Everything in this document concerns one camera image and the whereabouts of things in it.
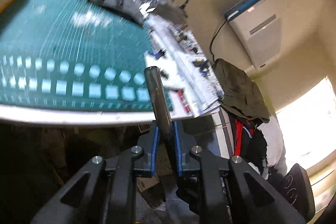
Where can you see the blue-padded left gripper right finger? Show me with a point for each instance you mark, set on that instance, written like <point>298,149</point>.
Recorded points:
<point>223,190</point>

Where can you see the green cutting mat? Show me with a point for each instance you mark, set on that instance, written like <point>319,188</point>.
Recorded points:
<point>72,55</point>

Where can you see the white wall air conditioner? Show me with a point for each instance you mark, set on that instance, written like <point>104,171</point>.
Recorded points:
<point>258,27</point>

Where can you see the dark grey cloth pouch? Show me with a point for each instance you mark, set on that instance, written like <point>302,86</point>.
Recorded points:
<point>129,9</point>

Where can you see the black marker pen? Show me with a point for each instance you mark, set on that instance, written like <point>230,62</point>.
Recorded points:
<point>162,115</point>

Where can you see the model kit instruction manual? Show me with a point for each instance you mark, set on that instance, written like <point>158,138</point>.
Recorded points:
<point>185,71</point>

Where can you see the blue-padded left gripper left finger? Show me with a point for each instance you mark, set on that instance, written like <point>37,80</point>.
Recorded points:
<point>103,190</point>

